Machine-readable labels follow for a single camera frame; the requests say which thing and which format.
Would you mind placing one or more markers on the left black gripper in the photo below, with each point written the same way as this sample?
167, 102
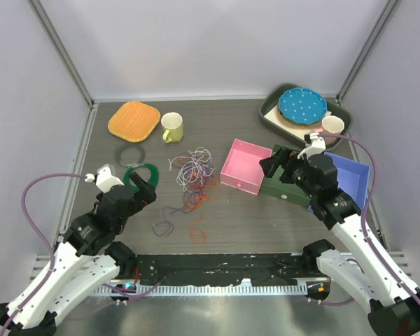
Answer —
145, 196

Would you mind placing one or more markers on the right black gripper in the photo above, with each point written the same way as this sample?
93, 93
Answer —
270, 164

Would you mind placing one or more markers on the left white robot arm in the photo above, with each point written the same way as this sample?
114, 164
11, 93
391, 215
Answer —
87, 257

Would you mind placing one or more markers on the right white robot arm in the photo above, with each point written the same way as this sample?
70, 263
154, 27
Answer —
389, 297

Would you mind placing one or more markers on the green drawer box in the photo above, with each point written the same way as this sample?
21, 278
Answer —
284, 191

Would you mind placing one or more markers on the pink drawer box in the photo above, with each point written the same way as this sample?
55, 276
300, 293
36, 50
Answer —
242, 169

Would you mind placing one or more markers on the white square board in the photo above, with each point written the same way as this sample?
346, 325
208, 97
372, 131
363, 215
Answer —
299, 133

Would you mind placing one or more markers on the dark green tray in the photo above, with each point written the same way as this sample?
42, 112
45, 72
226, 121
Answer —
272, 100

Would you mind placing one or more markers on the orange square plate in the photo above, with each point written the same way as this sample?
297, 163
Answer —
134, 121

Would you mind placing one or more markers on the blue dotted plate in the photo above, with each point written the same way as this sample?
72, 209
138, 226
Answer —
302, 106

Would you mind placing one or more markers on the pink mug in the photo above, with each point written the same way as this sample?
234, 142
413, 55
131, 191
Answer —
330, 125

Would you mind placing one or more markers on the yellow-green mug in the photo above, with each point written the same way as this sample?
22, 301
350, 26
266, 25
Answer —
172, 125

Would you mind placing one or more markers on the blue drawer box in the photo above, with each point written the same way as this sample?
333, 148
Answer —
352, 177

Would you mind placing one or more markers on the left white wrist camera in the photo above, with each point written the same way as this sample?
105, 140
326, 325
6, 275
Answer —
105, 178

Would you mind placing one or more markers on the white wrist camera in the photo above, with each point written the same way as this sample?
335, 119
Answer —
105, 178
315, 144

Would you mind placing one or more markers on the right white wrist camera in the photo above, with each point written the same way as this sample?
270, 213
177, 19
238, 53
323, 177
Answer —
315, 144

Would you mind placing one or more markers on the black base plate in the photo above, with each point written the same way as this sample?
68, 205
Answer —
262, 269

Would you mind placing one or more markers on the white cable duct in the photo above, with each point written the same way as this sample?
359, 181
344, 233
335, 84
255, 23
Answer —
243, 289

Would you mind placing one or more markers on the left aluminium frame post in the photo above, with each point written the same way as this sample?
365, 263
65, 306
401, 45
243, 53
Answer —
60, 49

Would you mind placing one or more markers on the aluminium frame post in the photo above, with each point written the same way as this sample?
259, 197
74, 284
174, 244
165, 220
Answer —
378, 28
60, 49

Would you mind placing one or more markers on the right aluminium frame post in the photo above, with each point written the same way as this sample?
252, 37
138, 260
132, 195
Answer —
378, 28

